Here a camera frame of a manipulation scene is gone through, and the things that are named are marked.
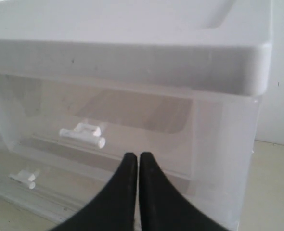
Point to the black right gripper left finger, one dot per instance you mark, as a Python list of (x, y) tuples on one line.
[(113, 208)]

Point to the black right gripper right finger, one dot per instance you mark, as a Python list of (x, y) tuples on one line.
[(162, 207)]

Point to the clear top right drawer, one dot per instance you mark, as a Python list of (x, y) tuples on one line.
[(200, 136)]

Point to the white plastic drawer cabinet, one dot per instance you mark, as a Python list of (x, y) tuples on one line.
[(150, 46)]

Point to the clear plastic container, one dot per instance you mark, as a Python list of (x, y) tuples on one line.
[(51, 187)]

